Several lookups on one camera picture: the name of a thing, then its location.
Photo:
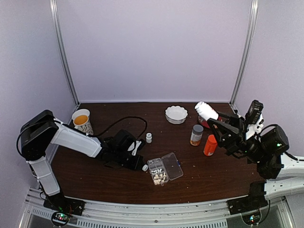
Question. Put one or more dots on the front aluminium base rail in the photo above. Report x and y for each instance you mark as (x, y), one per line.
(98, 214)

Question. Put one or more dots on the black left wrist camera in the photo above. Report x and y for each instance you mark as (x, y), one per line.
(136, 146)

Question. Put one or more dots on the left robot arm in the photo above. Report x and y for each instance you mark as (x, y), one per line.
(45, 129)

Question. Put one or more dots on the aluminium frame post left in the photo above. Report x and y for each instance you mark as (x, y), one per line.
(62, 51)

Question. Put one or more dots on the orange pill bottle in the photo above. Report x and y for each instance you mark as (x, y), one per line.
(210, 146)

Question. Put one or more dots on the grey capped vitamin bottle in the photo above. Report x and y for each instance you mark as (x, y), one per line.
(196, 135)

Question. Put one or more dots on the aluminium frame post right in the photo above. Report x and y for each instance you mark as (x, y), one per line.
(247, 46)

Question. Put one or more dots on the white fluted ceramic bowl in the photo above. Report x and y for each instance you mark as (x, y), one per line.
(176, 114)

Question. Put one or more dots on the clear plastic pill organizer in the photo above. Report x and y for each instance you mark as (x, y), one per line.
(170, 165)

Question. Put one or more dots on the white pills in organizer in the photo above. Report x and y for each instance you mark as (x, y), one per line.
(159, 181)

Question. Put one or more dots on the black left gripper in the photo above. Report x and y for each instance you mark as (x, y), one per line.
(134, 166)

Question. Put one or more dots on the red floral saucer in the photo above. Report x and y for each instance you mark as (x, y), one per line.
(204, 122)

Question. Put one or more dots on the floral mug yellow inside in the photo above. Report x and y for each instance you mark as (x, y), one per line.
(81, 121)

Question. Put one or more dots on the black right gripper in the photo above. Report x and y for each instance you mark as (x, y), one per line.
(233, 138)

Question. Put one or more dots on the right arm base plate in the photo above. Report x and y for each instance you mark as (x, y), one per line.
(246, 204)

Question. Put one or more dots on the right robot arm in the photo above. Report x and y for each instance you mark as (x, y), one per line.
(282, 173)

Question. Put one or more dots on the white pills group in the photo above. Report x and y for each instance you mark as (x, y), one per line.
(161, 176)
(156, 171)

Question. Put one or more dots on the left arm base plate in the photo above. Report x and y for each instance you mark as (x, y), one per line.
(63, 204)

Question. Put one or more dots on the white bottle cap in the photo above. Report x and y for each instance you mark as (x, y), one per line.
(145, 167)

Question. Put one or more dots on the aluminium frame post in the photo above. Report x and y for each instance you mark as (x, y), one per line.
(247, 46)
(62, 51)

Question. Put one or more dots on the small white pill bottle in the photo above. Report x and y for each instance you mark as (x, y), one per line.
(149, 138)

